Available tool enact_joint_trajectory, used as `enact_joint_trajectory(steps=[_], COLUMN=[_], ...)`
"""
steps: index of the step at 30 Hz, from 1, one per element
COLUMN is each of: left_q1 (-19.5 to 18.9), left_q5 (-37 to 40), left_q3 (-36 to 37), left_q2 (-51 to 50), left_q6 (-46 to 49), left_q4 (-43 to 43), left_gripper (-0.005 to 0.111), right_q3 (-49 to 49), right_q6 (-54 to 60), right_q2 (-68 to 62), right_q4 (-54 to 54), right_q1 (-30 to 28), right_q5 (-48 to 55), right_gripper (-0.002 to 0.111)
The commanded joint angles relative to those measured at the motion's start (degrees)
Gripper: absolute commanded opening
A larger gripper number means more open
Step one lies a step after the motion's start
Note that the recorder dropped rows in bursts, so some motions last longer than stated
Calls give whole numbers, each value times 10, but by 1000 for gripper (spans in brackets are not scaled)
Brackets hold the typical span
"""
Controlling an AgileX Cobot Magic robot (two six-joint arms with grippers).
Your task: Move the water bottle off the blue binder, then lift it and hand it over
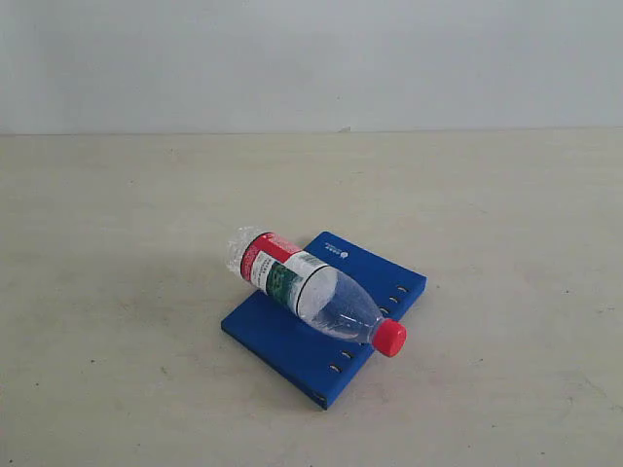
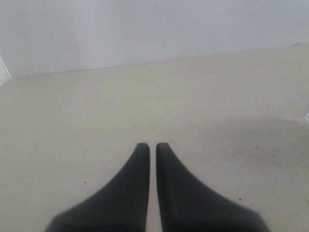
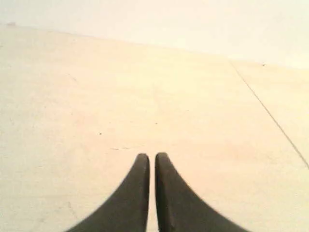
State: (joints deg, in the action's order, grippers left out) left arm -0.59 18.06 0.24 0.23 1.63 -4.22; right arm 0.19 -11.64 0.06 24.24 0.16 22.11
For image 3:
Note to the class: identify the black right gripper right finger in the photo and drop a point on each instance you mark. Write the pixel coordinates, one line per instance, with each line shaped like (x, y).
(178, 207)

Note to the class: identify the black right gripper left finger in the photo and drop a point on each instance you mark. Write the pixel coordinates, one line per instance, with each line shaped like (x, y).
(126, 210)

